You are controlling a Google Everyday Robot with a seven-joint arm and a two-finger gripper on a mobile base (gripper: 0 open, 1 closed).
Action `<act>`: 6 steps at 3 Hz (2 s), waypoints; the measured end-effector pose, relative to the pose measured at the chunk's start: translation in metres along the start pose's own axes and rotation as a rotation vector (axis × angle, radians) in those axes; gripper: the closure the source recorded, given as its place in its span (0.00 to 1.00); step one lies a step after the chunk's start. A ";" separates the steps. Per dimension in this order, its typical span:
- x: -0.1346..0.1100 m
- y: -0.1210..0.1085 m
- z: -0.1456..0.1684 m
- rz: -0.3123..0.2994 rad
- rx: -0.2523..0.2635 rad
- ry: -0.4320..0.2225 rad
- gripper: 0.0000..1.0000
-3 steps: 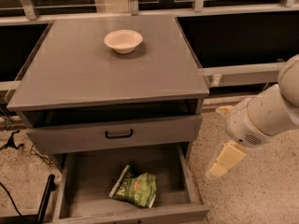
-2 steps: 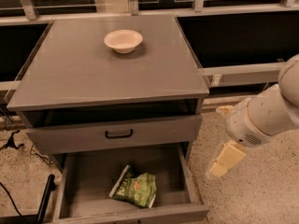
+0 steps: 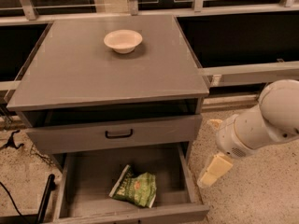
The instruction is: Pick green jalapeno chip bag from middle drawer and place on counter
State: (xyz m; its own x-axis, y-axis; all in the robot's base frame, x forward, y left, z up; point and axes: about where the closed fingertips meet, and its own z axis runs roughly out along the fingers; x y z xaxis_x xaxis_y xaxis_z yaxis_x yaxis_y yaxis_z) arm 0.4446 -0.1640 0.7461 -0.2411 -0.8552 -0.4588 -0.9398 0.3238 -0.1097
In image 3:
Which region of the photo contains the grey metal railing frame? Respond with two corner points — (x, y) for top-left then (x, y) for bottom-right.
(0, 0), (299, 110)

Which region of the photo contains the black drawer handle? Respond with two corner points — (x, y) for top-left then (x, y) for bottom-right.
(105, 129), (134, 139)

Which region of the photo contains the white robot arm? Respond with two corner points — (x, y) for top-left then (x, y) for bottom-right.
(197, 79), (299, 188)

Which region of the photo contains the white ceramic bowl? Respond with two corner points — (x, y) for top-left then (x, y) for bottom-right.
(104, 30), (143, 54)

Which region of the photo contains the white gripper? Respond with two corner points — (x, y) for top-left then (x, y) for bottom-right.
(197, 115), (256, 188)

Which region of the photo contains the closed grey top drawer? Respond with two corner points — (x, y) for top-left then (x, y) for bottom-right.
(27, 115), (202, 154)

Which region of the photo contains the open grey middle drawer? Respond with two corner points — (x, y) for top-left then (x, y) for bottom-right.
(52, 144), (209, 224)

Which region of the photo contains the black cable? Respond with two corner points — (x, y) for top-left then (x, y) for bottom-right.
(0, 181), (24, 221)

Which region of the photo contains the grey drawer cabinet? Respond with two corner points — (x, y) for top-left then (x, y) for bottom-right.
(7, 15), (208, 224)

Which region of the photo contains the green jalapeno chip bag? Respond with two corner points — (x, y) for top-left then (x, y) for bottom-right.
(109, 164), (157, 208)

